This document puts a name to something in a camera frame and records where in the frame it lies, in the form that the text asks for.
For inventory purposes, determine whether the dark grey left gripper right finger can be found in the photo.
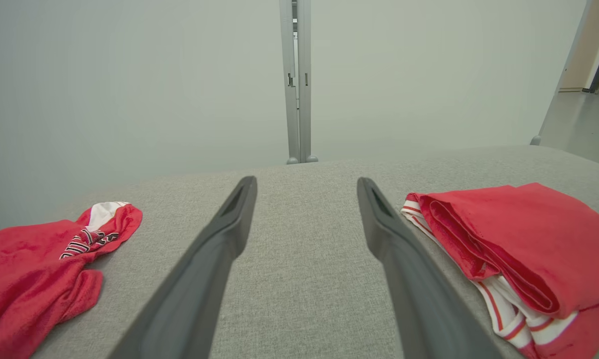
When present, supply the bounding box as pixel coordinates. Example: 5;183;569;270
357;177;502;359

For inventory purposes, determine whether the slanted grey door frame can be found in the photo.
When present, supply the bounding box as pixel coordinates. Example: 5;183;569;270
530;0;599;146

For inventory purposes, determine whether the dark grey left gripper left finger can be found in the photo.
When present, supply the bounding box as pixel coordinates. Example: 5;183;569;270
108;176;258;359

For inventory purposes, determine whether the red basketball jersey black lettering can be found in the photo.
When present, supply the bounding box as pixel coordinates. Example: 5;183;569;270
401;182;599;359

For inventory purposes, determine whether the grey fabric sofa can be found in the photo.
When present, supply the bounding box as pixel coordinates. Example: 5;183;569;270
30;145;599;359

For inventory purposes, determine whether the grey partition post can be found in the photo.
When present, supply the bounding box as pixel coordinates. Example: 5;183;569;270
279;0;319;165

